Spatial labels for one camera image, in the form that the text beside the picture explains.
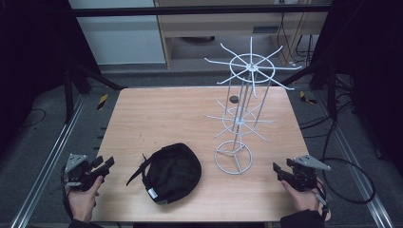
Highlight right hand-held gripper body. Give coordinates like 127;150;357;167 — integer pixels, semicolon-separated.
286;154;333;193

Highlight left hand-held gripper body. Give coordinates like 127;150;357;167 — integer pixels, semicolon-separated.
64;153;97;192

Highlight person's right hand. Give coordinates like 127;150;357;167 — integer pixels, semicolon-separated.
280;178;333;222

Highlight person's left hand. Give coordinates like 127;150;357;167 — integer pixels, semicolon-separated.
64;175;105;223

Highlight yellow black striped tape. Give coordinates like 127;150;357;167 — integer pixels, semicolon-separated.
96;92;109;111
298;90;318;105

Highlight black cap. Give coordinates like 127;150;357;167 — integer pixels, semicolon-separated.
125;142;202;205

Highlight black metal stand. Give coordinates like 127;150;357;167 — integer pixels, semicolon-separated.
62;58;128;125
279;61;339;122

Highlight white cabinet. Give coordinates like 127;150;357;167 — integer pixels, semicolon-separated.
67;0;167;67

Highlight light wooden desk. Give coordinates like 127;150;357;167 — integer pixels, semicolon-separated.
153;0;333;69

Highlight black horizontal bar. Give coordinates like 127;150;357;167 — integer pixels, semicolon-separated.
71;4;333;18

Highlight aluminium floor rail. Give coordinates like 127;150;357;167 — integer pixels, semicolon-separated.
313;90;396;228
9;94;87;228

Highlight bundle of black cables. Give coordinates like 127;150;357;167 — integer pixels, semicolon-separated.
297;75;383;160

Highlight black looped cable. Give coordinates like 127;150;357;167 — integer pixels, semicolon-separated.
320;157;377;205

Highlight thin black floor cable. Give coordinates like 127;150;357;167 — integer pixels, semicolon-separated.
18;107;48;130

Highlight white wire hanging rack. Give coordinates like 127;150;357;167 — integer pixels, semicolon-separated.
203;36;303;176

